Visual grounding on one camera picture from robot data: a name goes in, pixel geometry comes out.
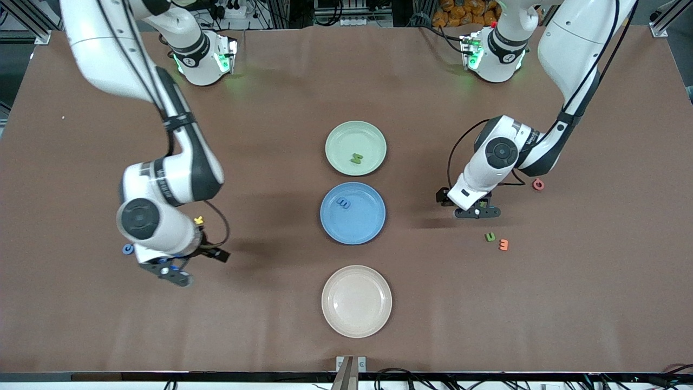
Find orange plastic bags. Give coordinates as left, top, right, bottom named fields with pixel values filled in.
left=432, top=0, right=501, bottom=28

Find pale pink plate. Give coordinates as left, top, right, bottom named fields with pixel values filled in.
left=322, top=265, right=393, bottom=339

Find pale green plate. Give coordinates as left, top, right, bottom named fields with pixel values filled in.
left=325, top=120, right=387, bottom=177

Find blue plate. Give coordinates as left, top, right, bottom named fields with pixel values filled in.
left=320, top=182, right=386, bottom=245

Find grey metal mount bracket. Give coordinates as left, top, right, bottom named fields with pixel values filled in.
left=331, top=355, right=367, bottom=390

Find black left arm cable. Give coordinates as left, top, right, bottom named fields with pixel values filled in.
left=447, top=0, right=640, bottom=189

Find black cables below table edge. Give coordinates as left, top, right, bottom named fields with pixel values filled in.
left=162, top=368, right=693, bottom=390

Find aluminium frame profile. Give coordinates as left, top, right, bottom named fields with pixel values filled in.
left=650, top=0, right=688, bottom=37
left=0, top=0, right=66, bottom=45

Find white power strip with plugs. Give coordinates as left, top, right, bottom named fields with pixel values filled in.
left=207, top=0, right=255, bottom=30

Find brown paper table cover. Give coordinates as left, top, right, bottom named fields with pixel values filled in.
left=0, top=26, right=693, bottom=374

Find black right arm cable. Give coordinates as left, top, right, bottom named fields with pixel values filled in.
left=97, top=0, right=230, bottom=249

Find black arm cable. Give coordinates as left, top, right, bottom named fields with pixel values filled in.
left=447, top=0, right=640, bottom=189
left=97, top=0, right=230, bottom=249

